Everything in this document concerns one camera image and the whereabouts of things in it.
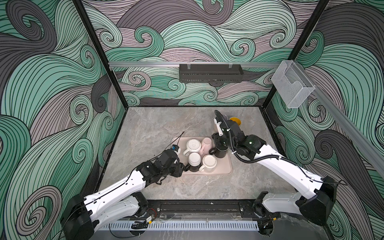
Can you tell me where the light pink mug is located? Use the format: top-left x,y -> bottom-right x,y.
199,138 -> 213,156

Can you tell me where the aluminium wall rail right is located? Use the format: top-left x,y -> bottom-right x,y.
292,61 -> 384,172

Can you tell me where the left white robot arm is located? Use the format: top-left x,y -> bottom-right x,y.
60,145 -> 185,240

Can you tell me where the black corner frame post right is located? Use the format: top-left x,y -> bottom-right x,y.
262,1 -> 329,110

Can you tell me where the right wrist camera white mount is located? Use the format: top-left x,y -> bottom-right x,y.
214,116 -> 227,137

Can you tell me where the white ribbed mug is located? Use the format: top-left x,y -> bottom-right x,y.
183,139 -> 202,157

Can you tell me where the clear plastic wall bin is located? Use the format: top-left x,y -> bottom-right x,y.
272,60 -> 315,109

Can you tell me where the blue butterfly mug yellow inside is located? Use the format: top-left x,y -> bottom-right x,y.
229,117 -> 242,126

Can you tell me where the aluminium wall rail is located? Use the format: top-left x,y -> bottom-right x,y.
108,61 -> 281,69
292,61 -> 384,172

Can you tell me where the aluminium wall rail back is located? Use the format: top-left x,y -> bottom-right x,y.
108,61 -> 281,69

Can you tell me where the black corner frame post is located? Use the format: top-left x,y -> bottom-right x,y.
73,0 -> 129,111
262,1 -> 329,110

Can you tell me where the cream white mug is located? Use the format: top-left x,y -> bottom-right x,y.
199,155 -> 217,173

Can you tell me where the beige silicone drying mat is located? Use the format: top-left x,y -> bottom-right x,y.
173,137 -> 232,176

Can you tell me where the black corner frame post left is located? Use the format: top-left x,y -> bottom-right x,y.
73,0 -> 129,111

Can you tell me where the white slotted cable duct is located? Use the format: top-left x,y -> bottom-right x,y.
98,220 -> 260,232

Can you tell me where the black wall tray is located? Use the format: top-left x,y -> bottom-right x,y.
179,64 -> 244,84

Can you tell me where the black mug white base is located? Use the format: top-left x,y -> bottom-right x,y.
184,153 -> 202,173

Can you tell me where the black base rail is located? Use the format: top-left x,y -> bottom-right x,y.
145,199 -> 281,221

